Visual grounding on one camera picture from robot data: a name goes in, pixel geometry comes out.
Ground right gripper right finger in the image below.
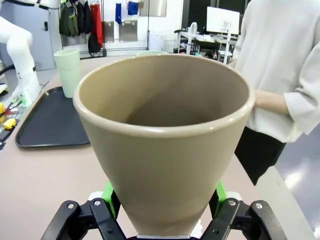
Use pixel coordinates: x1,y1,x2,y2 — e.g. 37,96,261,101
199,179,288,240

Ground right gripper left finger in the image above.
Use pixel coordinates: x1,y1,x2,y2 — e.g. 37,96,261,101
41,180,127,240

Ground white lace paper coaster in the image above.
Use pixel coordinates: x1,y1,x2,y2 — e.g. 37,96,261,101
190,219,205,234

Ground brown plastic cup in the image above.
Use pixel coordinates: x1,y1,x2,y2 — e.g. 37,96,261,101
72,53,257,238

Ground light green plastic cup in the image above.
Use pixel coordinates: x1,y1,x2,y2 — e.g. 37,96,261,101
136,50,169,57
53,47,82,99

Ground person's left forearm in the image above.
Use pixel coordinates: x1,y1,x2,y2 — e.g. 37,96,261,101
254,88,289,115

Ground black plastic tray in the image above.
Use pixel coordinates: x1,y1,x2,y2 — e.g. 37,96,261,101
14,85,91,149

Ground person in beige shirt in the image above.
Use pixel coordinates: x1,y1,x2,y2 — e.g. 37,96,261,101
231,0,320,186

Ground black clothes rack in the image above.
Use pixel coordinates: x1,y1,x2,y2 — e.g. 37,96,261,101
58,0,151,59

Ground black backpack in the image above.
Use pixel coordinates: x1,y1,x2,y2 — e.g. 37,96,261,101
87,33,102,55

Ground white standing fan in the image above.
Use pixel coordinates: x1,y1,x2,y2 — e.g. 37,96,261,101
187,21,200,55

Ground white air purifier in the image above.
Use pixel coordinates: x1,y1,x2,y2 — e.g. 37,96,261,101
146,30,165,53

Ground grey metal plate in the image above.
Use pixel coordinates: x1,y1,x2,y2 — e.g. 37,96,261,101
103,20,116,43
118,20,139,43

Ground grey door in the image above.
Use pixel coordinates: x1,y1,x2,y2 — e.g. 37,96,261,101
29,4,63,72

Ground red jacket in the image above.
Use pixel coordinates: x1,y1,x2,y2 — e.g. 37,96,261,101
89,2,104,48

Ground white computer monitor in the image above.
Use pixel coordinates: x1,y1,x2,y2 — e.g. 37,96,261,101
206,6,241,36

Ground olive green jacket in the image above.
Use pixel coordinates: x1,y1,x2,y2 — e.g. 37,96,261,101
59,2,79,38

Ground blue hanging garment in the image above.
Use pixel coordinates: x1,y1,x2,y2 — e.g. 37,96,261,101
115,2,140,25

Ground yellow handled tool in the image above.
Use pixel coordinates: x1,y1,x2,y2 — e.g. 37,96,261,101
1,118,18,130

